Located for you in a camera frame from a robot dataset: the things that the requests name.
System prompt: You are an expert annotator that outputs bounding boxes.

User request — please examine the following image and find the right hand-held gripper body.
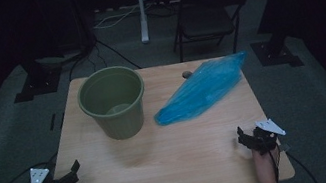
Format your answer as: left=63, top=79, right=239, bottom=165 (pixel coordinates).
left=243, top=115, right=290, bottom=159

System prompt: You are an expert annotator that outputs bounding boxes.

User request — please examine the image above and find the blue plastic bag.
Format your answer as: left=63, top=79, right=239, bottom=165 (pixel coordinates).
left=145, top=49, right=259, bottom=128

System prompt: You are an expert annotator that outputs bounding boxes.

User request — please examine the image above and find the green plastic bucket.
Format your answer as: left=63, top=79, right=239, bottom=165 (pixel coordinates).
left=72, top=61, right=154, bottom=147

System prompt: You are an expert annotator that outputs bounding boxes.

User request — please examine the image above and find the person's right hand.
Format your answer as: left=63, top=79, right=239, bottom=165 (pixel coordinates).
left=250, top=144, right=283, bottom=175

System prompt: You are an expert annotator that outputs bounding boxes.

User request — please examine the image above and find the black floor tape strip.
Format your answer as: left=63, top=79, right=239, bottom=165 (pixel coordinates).
left=58, top=111, right=68, bottom=130
left=46, top=112, right=59, bottom=133

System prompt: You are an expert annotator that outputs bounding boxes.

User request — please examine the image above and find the black stand base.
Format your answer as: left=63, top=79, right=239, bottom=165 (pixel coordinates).
left=249, top=34, right=305, bottom=75
left=6, top=54, right=68, bottom=105

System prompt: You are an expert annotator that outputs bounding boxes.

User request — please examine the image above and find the black folding chair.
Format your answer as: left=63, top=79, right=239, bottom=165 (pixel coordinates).
left=163, top=0, right=260, bottom=65

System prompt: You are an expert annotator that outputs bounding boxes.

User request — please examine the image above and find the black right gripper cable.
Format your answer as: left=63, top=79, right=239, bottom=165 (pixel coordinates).
left=267, top=136, right=320, bottom=183

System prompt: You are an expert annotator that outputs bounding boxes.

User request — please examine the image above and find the black floor cable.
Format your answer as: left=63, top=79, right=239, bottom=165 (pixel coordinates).
left=63, top=32, right=144, bottom=83

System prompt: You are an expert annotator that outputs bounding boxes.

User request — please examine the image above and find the white floor cable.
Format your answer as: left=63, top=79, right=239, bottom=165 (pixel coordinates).
left=90, top=3, right=144, bottom=31

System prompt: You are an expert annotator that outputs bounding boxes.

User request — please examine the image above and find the white metal stand frame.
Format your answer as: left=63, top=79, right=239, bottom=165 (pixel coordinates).
left=133, top=0, right=233, bottom=45

